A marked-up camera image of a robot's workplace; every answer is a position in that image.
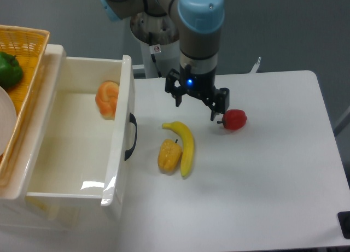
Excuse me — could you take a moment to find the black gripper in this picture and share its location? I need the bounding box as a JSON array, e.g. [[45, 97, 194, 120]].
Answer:
[[165, 63, 229, 121]]

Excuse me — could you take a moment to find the white top drawer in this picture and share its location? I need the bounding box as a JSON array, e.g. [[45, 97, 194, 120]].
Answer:
[[26, 54, 138, 217]]

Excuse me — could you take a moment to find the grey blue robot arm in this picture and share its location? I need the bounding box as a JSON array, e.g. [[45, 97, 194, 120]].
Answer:
[[102, 0, 229, 120]]

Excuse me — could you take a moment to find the white drawer cabinet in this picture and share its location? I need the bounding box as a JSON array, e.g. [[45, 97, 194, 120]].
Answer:
[[1, 44, 70, 230]]

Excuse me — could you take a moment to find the red bell pepper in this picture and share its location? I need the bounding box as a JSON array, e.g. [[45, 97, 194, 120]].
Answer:
[[217, 109, 247, 131]]

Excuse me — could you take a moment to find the yellow banana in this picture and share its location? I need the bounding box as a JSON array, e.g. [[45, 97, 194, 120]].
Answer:
[[162, 121, 195, 178]]

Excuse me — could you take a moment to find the yellow bell pepper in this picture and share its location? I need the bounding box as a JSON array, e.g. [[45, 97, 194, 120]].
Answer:
[[157, 139, 182, 173]]

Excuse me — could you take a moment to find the orange bread roll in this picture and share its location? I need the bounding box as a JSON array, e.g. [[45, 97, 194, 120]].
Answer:
[[95, 81, 119, 120]]

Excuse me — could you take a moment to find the yellow woven basket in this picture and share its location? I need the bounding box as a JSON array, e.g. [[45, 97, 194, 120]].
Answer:
[[1, 25, 50, 187]]

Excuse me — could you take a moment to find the green bell pepper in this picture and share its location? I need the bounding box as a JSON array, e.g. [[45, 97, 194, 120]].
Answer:
[[1, 51, 24, 89]]

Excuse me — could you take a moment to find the white plate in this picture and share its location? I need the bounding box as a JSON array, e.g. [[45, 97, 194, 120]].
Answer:
[[0, 88, 17, 155]]

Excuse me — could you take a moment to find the black corner object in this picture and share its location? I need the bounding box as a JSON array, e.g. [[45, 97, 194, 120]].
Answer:
[[337, 211, 350, 239]]

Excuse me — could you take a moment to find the white table bracket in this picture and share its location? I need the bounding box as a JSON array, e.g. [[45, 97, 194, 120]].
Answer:
[[250, 56, 261, 74]]

